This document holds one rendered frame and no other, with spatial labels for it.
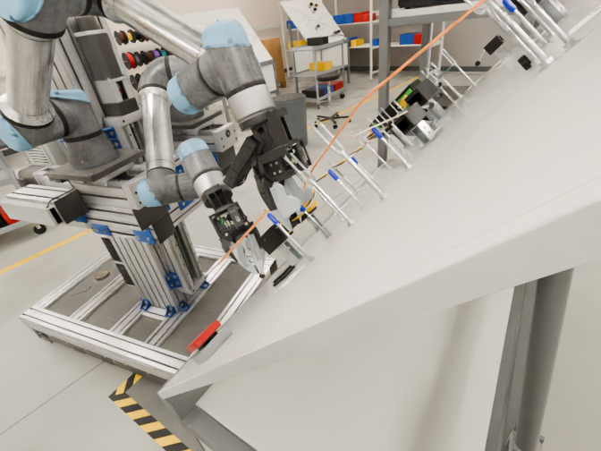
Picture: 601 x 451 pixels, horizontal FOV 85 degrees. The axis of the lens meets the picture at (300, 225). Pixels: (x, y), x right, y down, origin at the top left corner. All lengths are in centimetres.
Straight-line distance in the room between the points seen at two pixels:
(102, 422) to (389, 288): 192
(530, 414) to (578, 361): 163
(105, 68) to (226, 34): 90
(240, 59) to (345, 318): 48
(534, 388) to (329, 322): 27
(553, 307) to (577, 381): 167
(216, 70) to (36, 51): 49
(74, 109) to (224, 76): 72
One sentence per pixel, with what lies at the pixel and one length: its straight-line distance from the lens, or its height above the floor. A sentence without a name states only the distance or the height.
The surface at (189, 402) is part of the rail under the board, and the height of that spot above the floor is 83.
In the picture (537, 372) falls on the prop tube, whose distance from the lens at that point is 41.
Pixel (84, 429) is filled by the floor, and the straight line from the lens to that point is 207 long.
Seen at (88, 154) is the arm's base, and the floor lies 120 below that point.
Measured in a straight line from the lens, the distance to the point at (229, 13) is 644.
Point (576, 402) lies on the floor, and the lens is 195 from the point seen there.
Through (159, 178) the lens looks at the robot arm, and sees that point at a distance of 94.
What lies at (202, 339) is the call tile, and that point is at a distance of 55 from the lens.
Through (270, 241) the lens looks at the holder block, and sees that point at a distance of 66.
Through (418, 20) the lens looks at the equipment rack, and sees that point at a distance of 140.
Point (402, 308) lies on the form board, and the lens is 17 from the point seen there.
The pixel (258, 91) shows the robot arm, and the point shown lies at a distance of 59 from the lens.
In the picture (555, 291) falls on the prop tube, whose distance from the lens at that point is 34.
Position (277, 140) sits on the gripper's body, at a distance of 58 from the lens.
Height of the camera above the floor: 151
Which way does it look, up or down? 33 degrees down
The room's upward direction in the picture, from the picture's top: 8 degrees counter-clockwise
